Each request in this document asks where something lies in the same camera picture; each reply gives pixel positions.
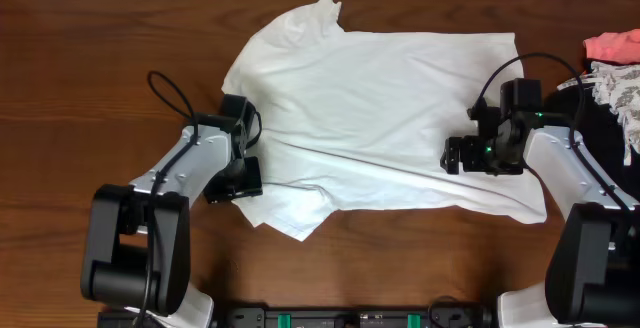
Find white floral patterned garment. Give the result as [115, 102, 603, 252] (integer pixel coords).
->
[545, 59, 639, 169]

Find pink garment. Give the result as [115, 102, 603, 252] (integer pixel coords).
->
[583, 29, 640, 64]

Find black garment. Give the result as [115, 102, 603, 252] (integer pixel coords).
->
[577, 61, 639, 199]

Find white t-shirt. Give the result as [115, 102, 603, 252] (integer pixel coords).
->
[222, 0, 547, 240]

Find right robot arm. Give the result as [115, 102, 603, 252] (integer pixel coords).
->
[440, 108, 639, 327]

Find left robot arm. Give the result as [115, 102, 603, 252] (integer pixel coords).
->
[80, 111, 262, 327]

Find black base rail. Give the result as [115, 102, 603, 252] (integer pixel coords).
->
[97, 302, 501, 328]

